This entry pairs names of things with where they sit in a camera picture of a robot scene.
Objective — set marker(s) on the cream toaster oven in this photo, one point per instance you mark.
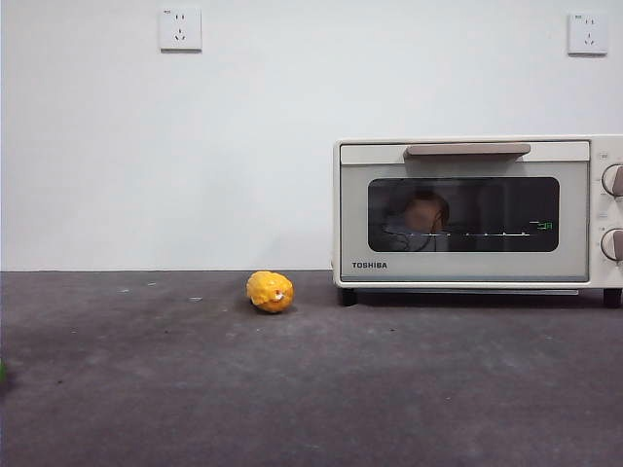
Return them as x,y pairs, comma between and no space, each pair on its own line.
596,272

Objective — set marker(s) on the white wall socket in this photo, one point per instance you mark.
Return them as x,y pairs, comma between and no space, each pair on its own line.
588,34
180,29

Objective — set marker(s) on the beige oven knob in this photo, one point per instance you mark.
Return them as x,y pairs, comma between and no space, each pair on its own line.
612,244
613,181

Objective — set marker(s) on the yellow corn cob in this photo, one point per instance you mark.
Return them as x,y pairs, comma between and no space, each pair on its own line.
268,292

